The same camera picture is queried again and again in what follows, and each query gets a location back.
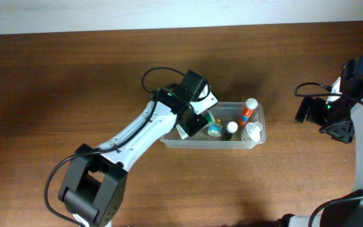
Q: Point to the white green carton box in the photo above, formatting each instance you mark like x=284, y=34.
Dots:
x=192, y=123

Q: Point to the white pump bottle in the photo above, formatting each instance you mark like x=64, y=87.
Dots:
x=252, y=131

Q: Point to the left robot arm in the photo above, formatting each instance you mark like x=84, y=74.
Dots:
x=94, y=183

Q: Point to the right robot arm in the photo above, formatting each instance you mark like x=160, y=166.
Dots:
x=347, y=210

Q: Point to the gold lid small jar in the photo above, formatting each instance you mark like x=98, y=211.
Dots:
x=215, y=129

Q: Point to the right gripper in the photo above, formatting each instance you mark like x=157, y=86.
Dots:
x=314, y=111

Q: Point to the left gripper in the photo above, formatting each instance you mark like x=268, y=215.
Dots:
x=195, y=123

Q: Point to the black bottle white cap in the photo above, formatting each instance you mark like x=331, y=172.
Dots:
x=231, y=129

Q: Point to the orange tube white cap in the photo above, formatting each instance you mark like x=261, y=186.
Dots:
x=250, y=105

